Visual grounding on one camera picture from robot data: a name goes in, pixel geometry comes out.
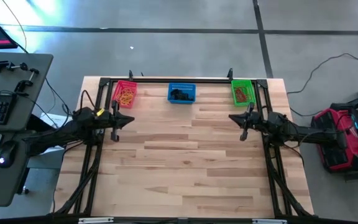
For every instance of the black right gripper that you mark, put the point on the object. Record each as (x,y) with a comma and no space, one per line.
(255,123)

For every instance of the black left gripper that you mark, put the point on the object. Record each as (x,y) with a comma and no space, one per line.
(112,119)

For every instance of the yellow rubber band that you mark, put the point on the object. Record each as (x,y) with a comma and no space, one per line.
(129,101)
(126,95)
(130,93)
(127,98)
(125,91)
(120,98)
(123,101)
(121,93)

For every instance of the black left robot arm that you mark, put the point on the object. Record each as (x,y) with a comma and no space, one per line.
(67,132)

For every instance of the red plastic basket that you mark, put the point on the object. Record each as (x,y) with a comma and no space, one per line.
(129,105)

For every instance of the green plastic basket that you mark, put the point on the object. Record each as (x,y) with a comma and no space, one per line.
(244,104)

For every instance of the blue plastic basket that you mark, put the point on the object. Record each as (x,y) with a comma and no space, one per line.
(182,101)

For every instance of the white papers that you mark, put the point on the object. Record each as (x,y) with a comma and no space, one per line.
(51,119)

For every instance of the dark grey desk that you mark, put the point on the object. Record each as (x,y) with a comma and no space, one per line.
(26,93)
(14,186)

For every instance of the black desk clamp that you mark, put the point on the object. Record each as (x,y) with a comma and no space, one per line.
(3,66)
(23,84)

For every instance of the red and black equipment case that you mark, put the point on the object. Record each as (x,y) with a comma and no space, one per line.
(353,140)

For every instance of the black computer mouse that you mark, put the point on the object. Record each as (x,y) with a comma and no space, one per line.
(6,154)

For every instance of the black aluminium table frame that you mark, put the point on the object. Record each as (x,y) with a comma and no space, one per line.
(216,81)

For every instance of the silver metal bracket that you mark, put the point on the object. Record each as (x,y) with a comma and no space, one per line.
(269,221)
(95,220)

